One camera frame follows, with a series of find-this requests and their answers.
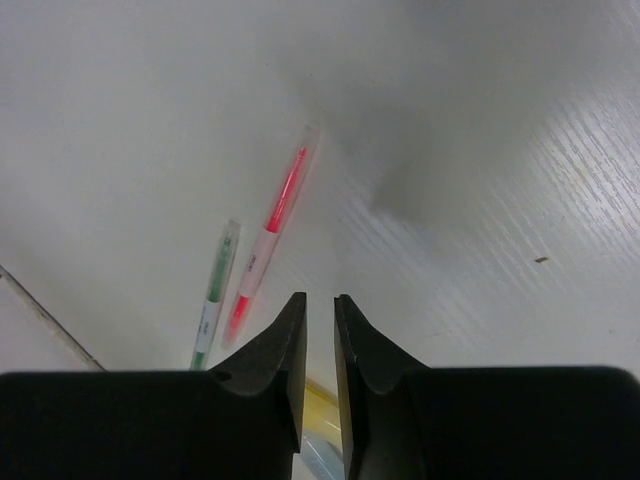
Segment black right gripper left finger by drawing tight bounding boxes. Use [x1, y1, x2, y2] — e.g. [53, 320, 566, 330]
[1, 292, 307, 479]

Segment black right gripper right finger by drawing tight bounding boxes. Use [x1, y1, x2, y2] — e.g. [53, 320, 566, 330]
[334, 295, 639, 479]

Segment green pen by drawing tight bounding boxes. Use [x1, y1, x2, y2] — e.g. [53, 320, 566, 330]
[190, 220, 240, 370]

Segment red pen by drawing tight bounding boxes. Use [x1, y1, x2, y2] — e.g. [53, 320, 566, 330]
[223, 125, 321, 348]

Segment yellow highlighter marker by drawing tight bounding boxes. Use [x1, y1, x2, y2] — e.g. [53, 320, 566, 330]
[303, 379, 342, 446]

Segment blue highlighter marker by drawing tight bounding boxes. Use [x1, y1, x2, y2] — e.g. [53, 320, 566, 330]
[299, 432, 345, 480]

